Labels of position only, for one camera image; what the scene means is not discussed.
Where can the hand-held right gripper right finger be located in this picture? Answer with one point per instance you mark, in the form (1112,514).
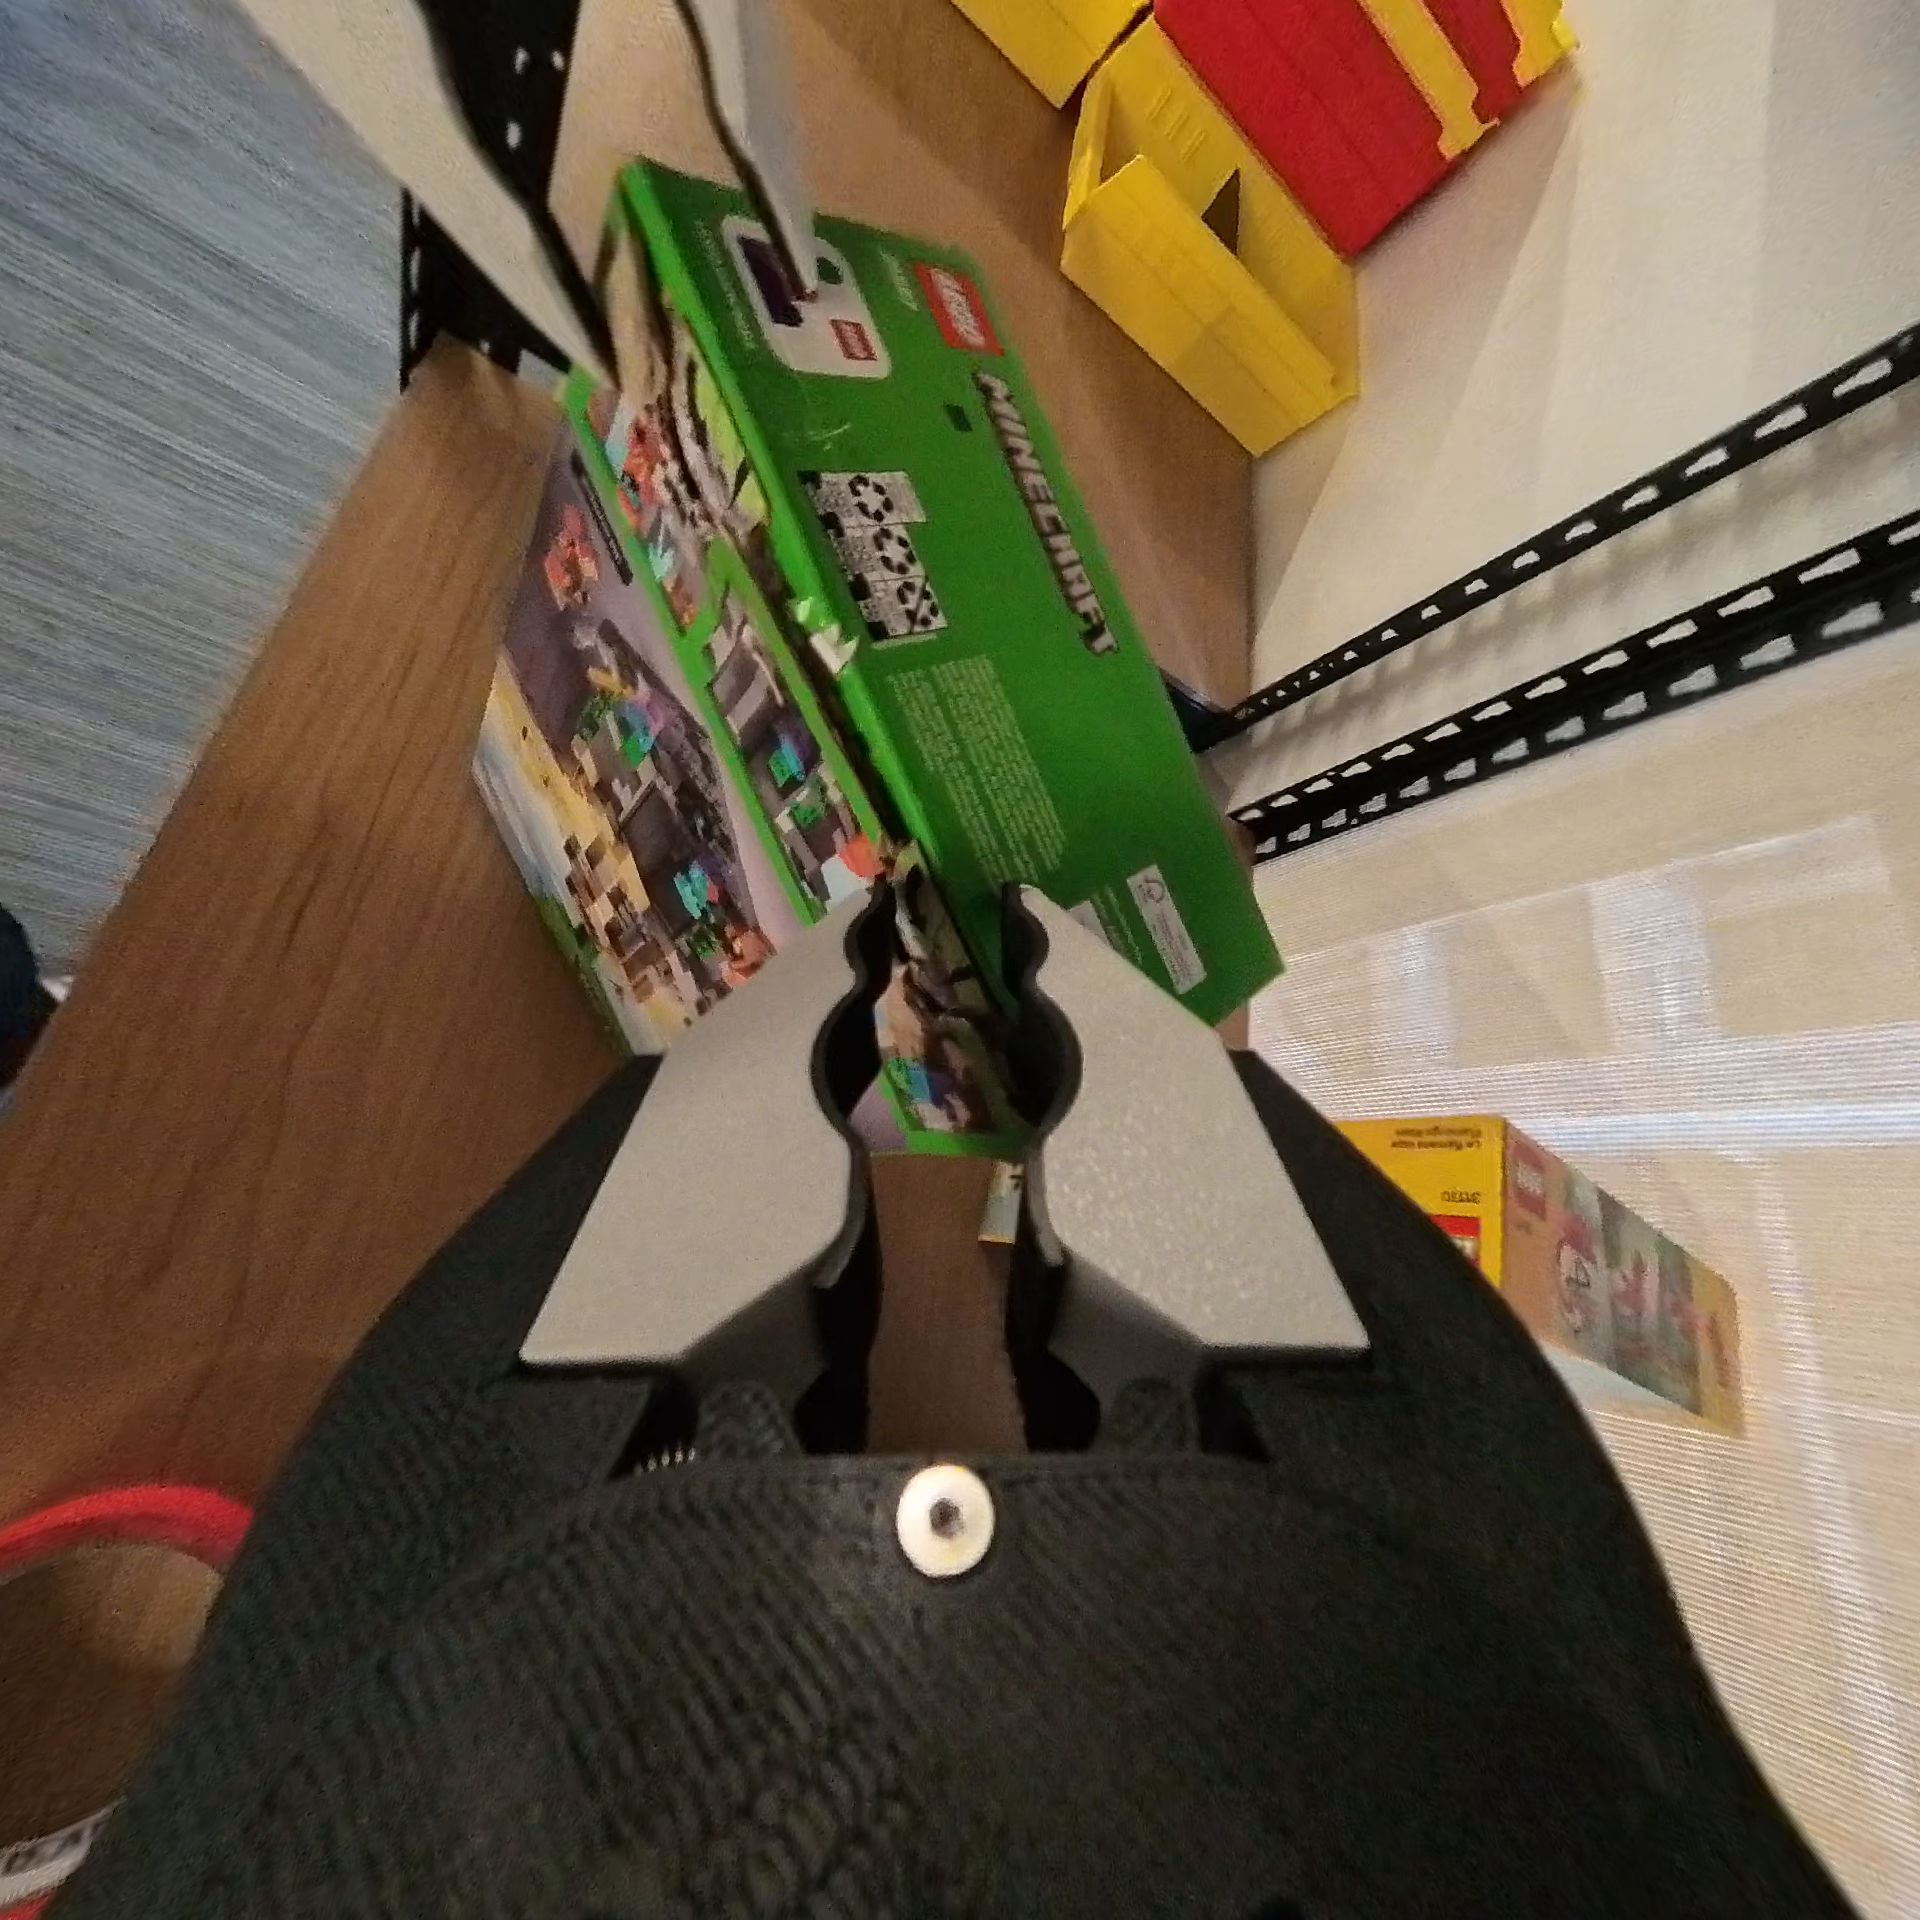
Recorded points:
(1201,1201)

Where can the yellow toy box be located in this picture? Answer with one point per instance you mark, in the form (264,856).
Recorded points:
(1621,1277)

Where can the red tape roll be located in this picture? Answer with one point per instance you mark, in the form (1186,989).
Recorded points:
(136,1516)

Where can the black metal shelf rack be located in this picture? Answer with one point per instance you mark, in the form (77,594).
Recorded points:
(464,301)

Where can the stack of yellow red bins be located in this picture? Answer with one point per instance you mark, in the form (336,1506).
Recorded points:
(1320,119)

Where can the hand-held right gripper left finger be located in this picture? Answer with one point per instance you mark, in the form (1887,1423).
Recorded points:
(704,1201)

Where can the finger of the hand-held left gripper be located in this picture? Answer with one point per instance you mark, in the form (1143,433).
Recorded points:
(413,89)
(773,135)

